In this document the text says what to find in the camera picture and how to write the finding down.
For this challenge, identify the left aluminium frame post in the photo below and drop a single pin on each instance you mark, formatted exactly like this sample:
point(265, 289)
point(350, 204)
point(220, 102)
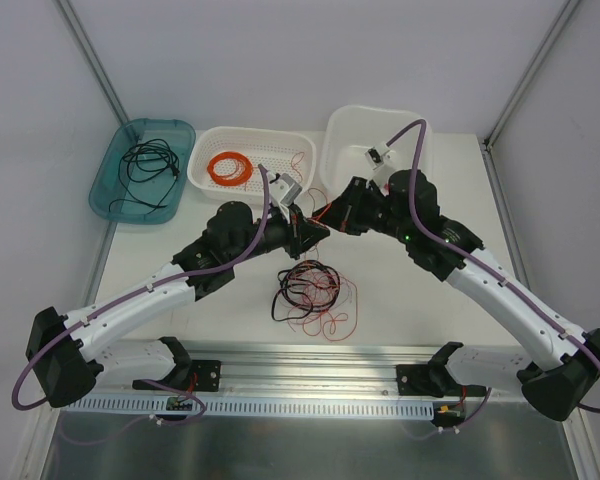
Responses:
point(84, 44)

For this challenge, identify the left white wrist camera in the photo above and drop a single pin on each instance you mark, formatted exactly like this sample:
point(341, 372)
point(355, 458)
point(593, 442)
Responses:
point(279, 188)

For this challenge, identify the teal transparent plastic tray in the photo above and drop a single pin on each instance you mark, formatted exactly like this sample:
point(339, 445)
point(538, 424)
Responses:
point(142, 175)

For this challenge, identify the white slotted cable duct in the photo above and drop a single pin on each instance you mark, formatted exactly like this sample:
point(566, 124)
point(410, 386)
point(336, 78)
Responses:
point(163, 404)

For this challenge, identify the right aluminium frame post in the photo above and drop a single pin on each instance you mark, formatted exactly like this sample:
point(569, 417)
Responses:
point(549, 41)

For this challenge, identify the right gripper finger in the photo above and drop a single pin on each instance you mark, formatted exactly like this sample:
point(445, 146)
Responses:
point(339, 215)
point(361, 186)

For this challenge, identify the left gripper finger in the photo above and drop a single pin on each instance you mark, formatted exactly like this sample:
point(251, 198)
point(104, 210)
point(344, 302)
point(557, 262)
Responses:
point(307, 234)
point(297, 218)

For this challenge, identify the white plastic tub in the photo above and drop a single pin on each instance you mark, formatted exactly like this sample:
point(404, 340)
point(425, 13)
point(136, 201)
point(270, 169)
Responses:
point(351, 132)

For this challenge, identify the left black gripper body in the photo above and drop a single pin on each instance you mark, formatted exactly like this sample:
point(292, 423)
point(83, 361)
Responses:
point(296, 231)

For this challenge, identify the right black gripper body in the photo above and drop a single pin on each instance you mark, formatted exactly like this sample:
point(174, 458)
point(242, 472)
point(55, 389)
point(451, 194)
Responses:
point(353, 206)

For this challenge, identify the white perforated plastic basket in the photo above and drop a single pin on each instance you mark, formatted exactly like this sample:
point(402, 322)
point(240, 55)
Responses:
point(279, 151)

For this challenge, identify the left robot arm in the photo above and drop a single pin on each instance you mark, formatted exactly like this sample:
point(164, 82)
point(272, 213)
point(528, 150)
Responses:
point(230, 237)

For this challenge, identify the aluminium mounting rail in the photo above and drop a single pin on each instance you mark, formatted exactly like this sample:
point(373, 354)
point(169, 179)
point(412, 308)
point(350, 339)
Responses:
point(231, 369)

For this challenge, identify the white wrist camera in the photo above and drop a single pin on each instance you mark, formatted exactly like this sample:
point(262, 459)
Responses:
point(383, 166)
point(279, 188)

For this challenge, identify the aluminium frame post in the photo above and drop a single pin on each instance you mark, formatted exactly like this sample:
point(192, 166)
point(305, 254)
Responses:
point(84, 44)
point(549, 41)

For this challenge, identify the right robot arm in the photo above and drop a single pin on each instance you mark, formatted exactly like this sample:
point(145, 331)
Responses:
point(556, 362)

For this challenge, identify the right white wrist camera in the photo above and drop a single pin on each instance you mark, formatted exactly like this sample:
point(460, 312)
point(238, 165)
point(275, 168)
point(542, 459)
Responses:
point(383, 166)

